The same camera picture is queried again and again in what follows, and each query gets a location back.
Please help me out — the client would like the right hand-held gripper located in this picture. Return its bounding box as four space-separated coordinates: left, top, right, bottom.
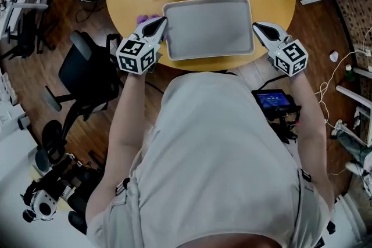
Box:
252 21 309 78

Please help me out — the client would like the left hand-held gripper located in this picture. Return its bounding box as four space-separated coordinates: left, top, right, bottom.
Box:
115 16 169 76

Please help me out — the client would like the purple cloth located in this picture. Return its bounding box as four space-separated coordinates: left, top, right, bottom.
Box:
136 13 168 42

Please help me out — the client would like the grey tray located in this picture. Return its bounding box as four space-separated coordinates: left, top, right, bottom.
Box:
162 0 256 62

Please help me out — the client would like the person's right forearm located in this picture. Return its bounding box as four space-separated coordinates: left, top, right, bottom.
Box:
287 74 328 155

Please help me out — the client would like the person's left forearm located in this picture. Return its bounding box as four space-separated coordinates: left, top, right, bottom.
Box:
109 71 155 149

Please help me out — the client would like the black waist screen device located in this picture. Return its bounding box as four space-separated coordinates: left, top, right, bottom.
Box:
251 89 302 143

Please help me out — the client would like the green bottle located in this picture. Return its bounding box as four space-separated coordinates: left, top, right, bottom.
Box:
345 64 357 82

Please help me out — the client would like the person's pale t-shirt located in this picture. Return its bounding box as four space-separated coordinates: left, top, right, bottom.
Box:
85 71 335 248

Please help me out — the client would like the white cable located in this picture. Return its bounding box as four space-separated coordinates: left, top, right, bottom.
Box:
315 49 372 132

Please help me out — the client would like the white and black camera device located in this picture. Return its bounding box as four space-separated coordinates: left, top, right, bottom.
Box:
22 188 59 224

